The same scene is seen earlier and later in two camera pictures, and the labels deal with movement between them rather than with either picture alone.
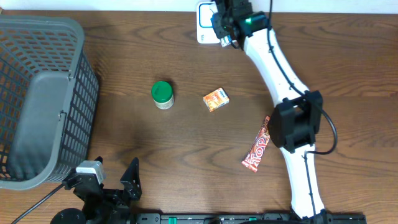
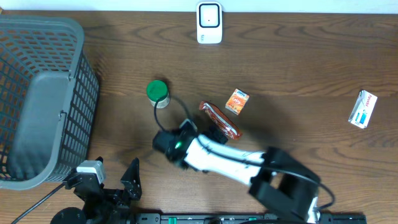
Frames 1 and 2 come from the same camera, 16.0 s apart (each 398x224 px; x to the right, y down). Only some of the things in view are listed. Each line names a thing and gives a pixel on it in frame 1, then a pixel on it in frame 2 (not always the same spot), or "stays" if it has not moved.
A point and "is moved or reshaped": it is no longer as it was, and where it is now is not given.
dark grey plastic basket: (49, 101) stays
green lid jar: (163, 94) is moved or reshaped
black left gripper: (132, 191) stays
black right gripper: (216, 20) → (218, 135)
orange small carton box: (216, 99) → (237, 101)
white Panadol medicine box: (226, 40) → (362, 109)
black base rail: (317, 216) stays
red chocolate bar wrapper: (257, 150) → (226, 123)
